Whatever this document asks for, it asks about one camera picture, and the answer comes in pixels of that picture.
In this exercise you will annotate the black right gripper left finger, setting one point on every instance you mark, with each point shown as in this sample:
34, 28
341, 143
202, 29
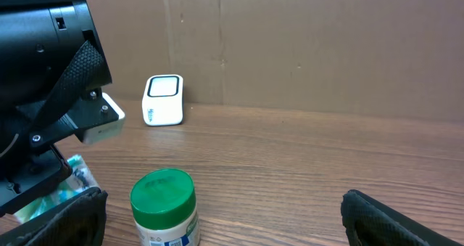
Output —
79, 221

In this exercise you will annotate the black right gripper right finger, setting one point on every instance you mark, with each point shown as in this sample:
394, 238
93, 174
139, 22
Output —
369, 222

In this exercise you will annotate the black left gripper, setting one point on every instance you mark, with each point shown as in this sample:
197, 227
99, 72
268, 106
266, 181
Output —
35, 168

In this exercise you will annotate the small green tissue packet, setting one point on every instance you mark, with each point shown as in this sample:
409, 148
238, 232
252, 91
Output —
79, 181

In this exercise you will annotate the green lid white jar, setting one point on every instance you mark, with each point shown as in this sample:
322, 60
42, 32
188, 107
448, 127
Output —
165, 209

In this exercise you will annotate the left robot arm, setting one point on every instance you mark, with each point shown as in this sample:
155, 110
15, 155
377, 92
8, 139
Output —
53, 69

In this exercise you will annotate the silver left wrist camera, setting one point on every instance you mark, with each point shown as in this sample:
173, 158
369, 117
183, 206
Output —
106, 130

